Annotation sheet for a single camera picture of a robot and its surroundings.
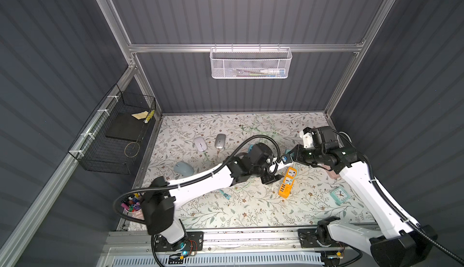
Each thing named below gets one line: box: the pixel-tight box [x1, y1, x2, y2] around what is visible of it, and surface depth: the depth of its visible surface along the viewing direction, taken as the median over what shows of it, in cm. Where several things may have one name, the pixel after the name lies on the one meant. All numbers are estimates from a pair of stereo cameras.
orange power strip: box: [277, 166, 298, 199], surface depth 88 cm
